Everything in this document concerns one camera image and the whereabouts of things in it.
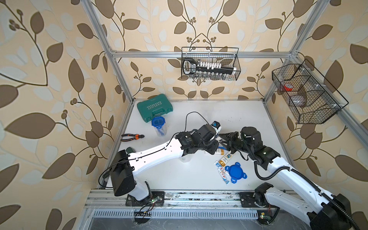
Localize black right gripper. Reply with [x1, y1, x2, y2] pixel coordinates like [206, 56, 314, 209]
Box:
[219, 131, 253, 155]

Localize white bottle angled gold cap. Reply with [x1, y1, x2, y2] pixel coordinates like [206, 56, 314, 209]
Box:
[218, 152, 233, 167]

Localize toothpaste tube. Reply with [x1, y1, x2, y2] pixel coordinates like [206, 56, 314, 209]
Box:
[218, 168, 230, 184]
[214, 161, 224, 171]

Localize blue lid front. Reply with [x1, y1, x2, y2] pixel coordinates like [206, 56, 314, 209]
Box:
[225, 162, 248, 184]

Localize blue lid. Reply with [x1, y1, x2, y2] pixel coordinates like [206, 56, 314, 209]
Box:
[151, 117, 165, 129]
[225, 162, 248, 184]

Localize clear plastic container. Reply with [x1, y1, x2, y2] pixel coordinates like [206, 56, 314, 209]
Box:
[179, 154, 192, 163]
[155, 126, 167, 137]

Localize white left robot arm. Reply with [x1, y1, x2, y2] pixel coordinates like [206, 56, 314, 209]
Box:
[101, 133, 219, 201]

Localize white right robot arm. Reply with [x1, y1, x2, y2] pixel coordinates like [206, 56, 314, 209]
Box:
[219, 127, 359, 230]

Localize white bottle purple label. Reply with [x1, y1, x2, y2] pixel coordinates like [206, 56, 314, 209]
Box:
[215, 147, 228, 155]

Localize green plastic tool case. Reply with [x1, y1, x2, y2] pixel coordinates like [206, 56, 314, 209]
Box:
[137, 94, 173, 123]

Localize orange black side cutters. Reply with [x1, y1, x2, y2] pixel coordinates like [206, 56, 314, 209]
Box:
[121, 134, 145, 142]

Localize red tape roll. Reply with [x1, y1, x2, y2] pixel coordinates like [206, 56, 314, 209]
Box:
[283, 83, 294, 92]

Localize black socket wrench set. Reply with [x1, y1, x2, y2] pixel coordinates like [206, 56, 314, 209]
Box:
[181, 58, 240, 75]

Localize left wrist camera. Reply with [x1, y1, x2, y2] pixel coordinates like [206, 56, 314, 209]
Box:
[198, 121, 221, 141]

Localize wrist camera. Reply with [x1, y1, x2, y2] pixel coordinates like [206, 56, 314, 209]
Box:
[241, 126, 263, 145]
[198, 121, 221, 141]

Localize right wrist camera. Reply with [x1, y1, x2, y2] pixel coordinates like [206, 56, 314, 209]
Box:
[241, 126, 263, 145]

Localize black wire basket back wall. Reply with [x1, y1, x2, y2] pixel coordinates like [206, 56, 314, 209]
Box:
[181, 47, 241, 81]

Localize black wire basket wall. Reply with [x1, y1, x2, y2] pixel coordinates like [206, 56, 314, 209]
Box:
[272, 59, 349, 125]
[181, 47, 241, 81]

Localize black wire basket right wall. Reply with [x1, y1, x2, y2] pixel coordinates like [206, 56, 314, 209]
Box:
[272, 59, 349, 125]

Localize aluminium frame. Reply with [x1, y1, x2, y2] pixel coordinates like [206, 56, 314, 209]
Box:
[80, 0, 368, 199]

